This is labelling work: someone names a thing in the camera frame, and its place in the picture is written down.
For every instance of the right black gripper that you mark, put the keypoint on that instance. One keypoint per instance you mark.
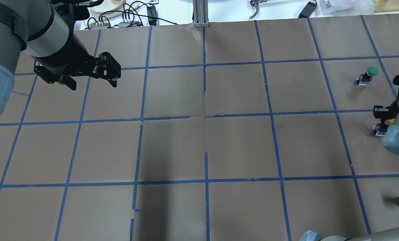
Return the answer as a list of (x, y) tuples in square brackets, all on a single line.
[(381, 110)]

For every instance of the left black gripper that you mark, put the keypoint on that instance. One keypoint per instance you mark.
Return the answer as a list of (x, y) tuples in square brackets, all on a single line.
[(71, 53)]

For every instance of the green push button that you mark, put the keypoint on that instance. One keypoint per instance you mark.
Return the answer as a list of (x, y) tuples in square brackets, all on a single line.
[(365, 78)]

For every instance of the wooden cutting board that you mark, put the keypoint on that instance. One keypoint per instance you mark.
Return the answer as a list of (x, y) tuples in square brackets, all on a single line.
[(384, 6)]

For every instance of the clear plastic bag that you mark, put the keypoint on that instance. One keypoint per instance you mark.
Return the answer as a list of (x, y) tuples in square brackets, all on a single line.
[(346, 7)]

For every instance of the black power adapter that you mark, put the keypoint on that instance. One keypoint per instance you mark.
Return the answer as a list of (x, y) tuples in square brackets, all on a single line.
[(308, 9)]

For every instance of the brown paper table cover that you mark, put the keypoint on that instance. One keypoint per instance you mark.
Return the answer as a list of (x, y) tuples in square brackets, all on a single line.
[(244, 131)]

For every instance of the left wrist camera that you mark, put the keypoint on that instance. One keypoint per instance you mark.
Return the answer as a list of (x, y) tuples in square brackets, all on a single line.
[(73, 10)]

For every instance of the aluminium frame post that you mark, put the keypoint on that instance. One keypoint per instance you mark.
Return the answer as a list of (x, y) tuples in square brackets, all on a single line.
[(200, 13)]

